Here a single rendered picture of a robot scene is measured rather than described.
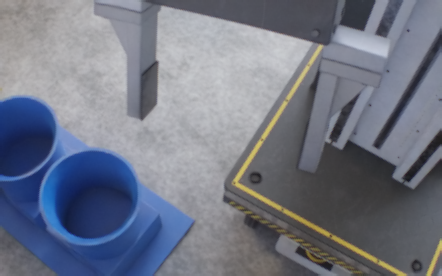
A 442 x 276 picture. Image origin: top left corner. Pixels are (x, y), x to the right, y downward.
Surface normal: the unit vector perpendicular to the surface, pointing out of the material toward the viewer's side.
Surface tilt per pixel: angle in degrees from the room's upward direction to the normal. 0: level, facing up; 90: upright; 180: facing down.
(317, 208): 0
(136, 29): 66
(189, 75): 0
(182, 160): 0
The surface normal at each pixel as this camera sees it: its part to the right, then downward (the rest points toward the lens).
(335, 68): -0.35, 0.54
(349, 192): 0.05, -0.47
